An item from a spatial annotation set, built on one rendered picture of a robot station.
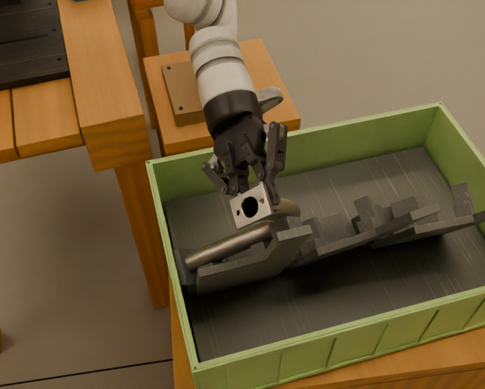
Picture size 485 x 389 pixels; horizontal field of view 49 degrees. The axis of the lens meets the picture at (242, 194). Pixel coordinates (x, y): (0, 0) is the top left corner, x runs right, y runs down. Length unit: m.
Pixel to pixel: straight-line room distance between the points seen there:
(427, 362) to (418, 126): 0.48
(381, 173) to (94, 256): 1.24
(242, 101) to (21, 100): 0.75
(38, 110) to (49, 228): 0.97
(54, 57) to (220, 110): 0.78
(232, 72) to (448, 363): 0.63
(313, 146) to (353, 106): 1.50
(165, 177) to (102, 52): 0.46
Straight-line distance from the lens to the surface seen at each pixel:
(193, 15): 0.78
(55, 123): 1.25
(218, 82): 0.70
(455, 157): 1.16
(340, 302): 0.97
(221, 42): 0.73
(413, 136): 1.21
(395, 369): 1.01
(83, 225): 2.17
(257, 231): 0.80
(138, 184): 1.36
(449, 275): 1.05
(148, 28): 1.79
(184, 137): 1.20
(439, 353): 1.04
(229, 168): 0.69
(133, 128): 1.22
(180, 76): 1.30
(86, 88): 1.29
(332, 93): 2.64
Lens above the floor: 1.70
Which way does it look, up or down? 52 degrees down
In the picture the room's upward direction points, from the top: straight up
